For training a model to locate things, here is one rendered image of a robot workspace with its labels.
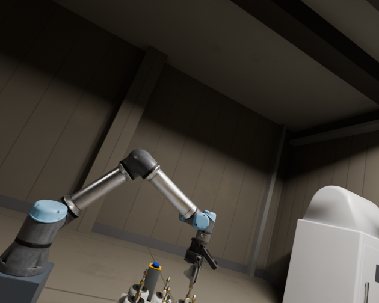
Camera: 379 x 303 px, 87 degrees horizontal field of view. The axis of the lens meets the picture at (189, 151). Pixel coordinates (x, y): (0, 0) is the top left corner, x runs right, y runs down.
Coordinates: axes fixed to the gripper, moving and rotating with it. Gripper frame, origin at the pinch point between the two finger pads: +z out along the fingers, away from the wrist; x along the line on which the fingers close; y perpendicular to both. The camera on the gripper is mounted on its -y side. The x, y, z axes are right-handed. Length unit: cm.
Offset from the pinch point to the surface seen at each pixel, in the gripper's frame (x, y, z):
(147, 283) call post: -2.7, 25.0, 11.6
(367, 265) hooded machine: -116, -104, -37
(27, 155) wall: -35, 252, -28
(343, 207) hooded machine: -128, -86, -82
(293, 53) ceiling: -92, -13, -236
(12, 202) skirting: -41, 242, 28
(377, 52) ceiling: -93, -89, -237
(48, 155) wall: -48, 237, -36
